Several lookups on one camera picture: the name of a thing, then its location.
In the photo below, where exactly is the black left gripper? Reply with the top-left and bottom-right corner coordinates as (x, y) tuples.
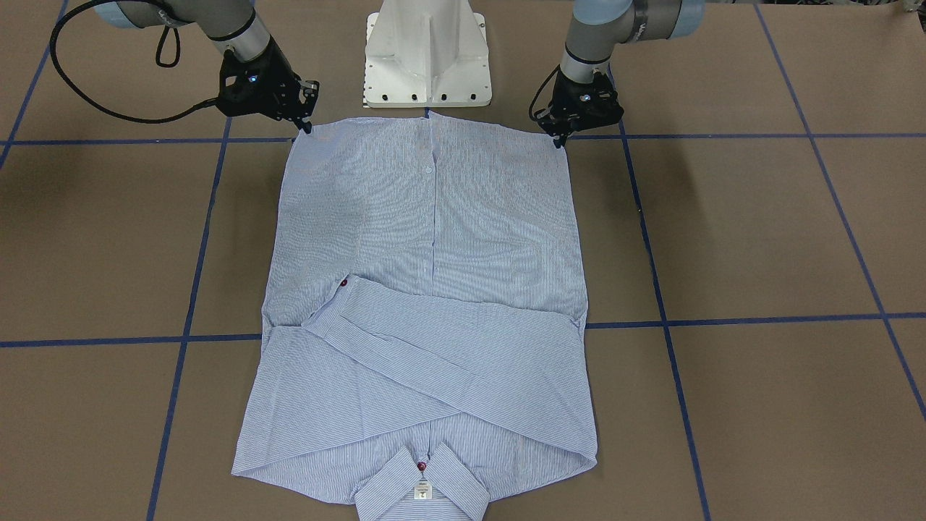
(537, 68), (625, 149)

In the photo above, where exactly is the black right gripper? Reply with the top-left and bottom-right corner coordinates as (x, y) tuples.
(216, 40), (320, 135)

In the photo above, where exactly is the blue striped button-up shirt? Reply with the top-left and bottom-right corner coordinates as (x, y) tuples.
(231, 114), (598, 520)

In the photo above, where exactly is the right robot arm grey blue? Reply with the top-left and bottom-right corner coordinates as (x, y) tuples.
(93, 1), (320, 133)

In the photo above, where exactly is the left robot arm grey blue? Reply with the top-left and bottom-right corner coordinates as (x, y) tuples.
(529, 1), (706, 148)

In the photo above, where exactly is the black cable on white table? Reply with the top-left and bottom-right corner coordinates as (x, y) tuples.
(49, 0), (219, 125)

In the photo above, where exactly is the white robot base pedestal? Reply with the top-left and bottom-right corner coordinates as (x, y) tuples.
(363, 1), (493, 109)

